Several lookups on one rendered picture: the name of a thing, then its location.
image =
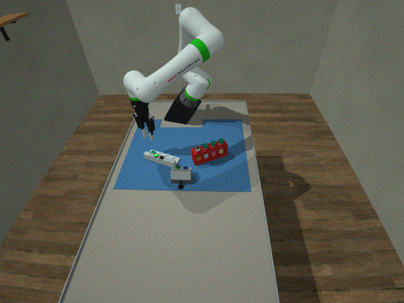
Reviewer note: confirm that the blue flat mat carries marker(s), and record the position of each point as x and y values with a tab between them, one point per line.
229	173

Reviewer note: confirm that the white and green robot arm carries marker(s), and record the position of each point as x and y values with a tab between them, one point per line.
206	40

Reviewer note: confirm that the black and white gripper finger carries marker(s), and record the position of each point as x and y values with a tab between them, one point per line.
140	124
150	125

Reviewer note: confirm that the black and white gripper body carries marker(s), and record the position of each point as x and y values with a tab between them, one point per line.
143	112

